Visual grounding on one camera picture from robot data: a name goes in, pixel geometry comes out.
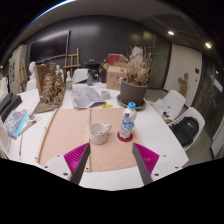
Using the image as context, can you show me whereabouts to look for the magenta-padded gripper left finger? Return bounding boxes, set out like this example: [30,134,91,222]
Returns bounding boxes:
[42,142,92,186]

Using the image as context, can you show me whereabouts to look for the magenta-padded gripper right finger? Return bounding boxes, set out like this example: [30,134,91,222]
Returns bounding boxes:
[131,142,183,186]

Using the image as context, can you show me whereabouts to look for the white drink bottle blue cap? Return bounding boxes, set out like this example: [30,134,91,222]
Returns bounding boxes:
[118,101,138,140]

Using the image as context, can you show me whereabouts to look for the beige plywood panel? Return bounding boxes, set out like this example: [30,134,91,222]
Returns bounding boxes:
[34,107,144,173]

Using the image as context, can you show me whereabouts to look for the white ceramic mug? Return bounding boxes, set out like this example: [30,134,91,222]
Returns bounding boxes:
[88,121,112,146]

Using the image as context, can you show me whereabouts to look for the black backpack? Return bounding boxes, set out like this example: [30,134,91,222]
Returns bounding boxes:
[170,115,200,147]

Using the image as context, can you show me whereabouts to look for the papers on chair seat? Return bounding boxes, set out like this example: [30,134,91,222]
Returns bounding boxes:
[153,98,174,120]

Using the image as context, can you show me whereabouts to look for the thin paintbrush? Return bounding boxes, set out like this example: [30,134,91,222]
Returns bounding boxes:
[18,133,24,158]

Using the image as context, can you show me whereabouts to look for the grey printed paper sheets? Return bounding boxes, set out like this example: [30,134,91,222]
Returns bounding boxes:
[69,86,107,110]

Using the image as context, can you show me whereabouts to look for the white plastic chair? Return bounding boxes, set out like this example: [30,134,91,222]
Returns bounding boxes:
[25,78,38,93]
[72,68,90,84]
[153,89,187,119]
[166,106,206,153]

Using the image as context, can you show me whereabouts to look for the dried plant in grey pot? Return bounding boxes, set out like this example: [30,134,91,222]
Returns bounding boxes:
[116,46,156,111]

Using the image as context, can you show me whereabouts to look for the small white cup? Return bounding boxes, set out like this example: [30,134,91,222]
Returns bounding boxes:
[100,90,111,100]

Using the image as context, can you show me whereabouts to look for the brown carved wood sculpture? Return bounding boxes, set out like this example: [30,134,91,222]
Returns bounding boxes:
[33,63,67,114]

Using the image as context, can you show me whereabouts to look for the green spray bottle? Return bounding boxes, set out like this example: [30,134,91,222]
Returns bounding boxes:
[65,70,73,91]

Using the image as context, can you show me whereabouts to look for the dark grey bottle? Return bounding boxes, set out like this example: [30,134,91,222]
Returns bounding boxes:
[86,70,95,87]

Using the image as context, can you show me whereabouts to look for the brown wooden figure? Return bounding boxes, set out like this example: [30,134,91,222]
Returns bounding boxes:
[178,72,189,98]

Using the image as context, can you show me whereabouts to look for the black flat boxes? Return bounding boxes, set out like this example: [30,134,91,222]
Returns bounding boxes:
[0,92,23,123]

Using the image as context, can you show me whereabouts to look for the brown cardboard box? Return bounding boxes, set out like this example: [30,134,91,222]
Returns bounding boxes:
[105,64,129,91]

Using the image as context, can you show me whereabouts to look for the small white plaster figure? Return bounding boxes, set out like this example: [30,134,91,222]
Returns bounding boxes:
[55,64,64,83]

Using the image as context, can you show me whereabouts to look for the wooden easel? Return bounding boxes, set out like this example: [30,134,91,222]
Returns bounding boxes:
[19,58,29,84]
[63,47,82,79]

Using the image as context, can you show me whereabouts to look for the white plaster bust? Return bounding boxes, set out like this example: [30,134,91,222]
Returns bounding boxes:
[28,61,38,81]

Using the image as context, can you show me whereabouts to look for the red box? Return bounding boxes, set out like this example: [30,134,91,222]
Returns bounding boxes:
[107,53,127,67]

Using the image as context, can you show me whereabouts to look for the white headless statue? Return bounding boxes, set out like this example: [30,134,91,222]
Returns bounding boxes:
[130,45,144,64]

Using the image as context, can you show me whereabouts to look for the white cabinet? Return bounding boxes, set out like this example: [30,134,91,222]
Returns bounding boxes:
[8,44,29,94]

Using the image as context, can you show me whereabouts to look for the round ceiling spotlights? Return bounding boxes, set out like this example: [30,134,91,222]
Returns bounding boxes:
[167,29,221,75]

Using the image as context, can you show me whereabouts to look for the large white ceiling light panel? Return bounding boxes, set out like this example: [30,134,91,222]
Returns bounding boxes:
[28,0,78,26]

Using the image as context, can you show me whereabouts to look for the black wall screen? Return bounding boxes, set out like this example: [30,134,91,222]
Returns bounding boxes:
[29,30,71,63]

